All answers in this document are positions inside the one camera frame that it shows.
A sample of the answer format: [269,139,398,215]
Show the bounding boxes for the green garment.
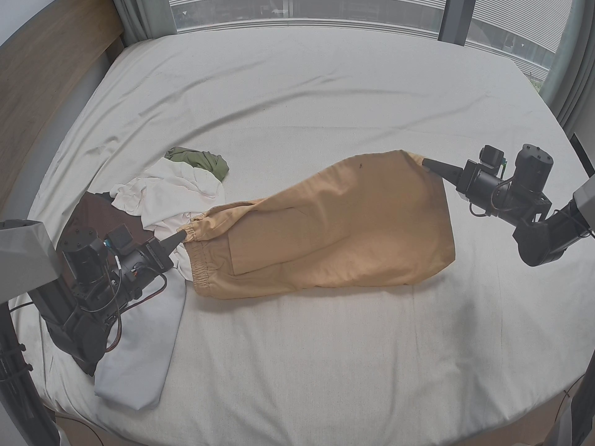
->
[165,147,231,184]

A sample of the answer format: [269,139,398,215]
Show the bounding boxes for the brown garment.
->
[46,192,156,376]

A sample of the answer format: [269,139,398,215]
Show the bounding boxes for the pale grey garment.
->
[94,274,187,411]

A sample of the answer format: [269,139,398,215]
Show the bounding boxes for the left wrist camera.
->
[104,224,134,255]

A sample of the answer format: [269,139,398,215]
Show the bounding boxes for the black cable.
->
[130,271,169,306]

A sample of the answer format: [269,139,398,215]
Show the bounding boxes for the grey-green curtain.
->
[539,0,595,133]
[100,0,179,47]

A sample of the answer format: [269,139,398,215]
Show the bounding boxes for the window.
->
[158,0,577,82]

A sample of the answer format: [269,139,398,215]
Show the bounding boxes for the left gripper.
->
[118,235,177,290]

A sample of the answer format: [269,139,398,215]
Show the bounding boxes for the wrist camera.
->
[480,145,508,177]
[104,224,134,255]

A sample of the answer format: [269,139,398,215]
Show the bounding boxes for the cream white garment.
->
[111,158,228,283]

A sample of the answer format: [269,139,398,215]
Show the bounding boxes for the tan shorts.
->
[179,149,455,301]

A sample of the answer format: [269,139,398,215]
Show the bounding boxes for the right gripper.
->
[456,161,510,211]

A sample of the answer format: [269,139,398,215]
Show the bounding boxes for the bed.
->
[0,0,595,446]

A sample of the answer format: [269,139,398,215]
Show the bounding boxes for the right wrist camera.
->
[480,145,508,177]

